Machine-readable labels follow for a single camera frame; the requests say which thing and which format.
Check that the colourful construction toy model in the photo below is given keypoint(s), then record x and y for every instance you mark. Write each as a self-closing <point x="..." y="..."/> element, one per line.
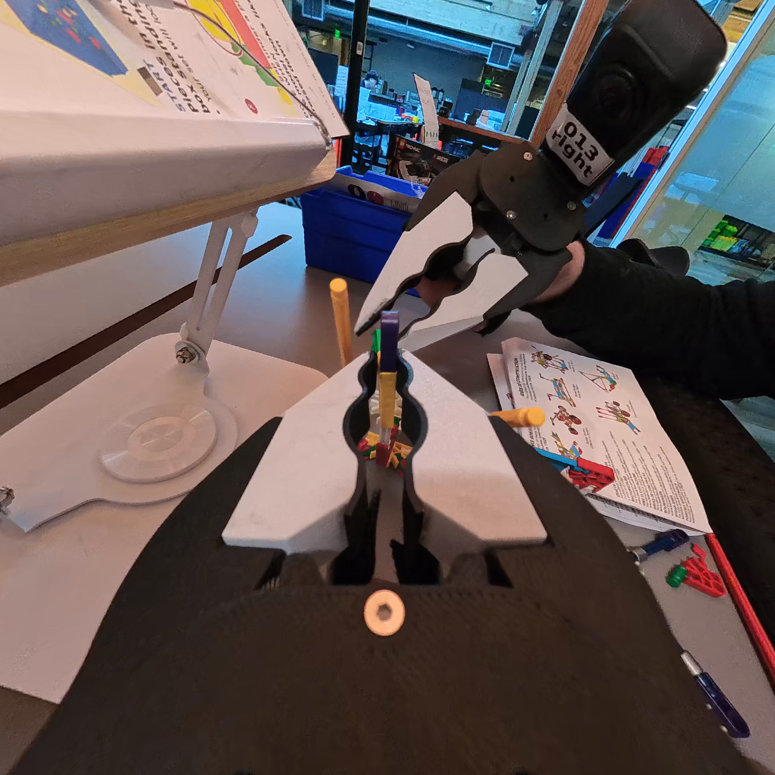
<point x="389" y="339"/>

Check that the blue rod cross assembly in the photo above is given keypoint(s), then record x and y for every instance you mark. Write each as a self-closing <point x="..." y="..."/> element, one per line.
<point x="663" y="541"/>

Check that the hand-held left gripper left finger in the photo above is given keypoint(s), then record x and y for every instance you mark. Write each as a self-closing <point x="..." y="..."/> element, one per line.
<point x="296" y="484"/>

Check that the person's right forearm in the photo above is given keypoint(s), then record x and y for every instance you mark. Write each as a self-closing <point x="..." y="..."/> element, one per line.
<point x="666" y="327"/>

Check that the blue plastic box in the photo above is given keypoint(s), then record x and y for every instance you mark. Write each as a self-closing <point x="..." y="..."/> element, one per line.
<point x="345" y="242"/>

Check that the person's right hand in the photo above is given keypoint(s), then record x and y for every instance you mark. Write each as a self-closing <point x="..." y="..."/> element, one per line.
<point x="566" y="275"/>

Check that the white book stand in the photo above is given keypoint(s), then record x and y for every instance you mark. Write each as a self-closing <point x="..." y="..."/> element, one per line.
<point x="60" y="424"/>

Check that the white printed booklet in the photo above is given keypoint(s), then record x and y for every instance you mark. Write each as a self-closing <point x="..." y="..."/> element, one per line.
<point x="375" y="191"/>

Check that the wooden post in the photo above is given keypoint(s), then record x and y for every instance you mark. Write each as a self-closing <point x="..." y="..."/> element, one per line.
<point x="575" y="60"/>

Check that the illustrated toy leaflet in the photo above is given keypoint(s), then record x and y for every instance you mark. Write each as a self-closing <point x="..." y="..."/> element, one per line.
<point x="617" y="436"/>

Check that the black toy set box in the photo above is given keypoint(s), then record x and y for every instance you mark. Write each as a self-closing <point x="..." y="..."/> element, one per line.
<point x="424" y="162"/>

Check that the green short toy rod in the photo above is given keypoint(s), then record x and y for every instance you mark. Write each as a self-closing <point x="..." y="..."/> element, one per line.
<point x="675" y="577"/>

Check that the black metal pole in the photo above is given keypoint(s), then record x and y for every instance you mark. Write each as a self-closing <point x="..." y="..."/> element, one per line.
<point x="356" y="72"/>

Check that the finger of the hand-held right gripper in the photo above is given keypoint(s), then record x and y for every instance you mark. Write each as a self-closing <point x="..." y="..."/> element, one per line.
<point x="424" y="236"/>
<point x="478" y="290"/>

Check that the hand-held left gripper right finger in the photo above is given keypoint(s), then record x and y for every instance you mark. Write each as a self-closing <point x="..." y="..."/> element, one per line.
<point x="478" y="484"/>

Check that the printed instruction sheet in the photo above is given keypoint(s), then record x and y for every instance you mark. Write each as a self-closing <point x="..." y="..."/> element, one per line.
<point x="200" y="72"/>

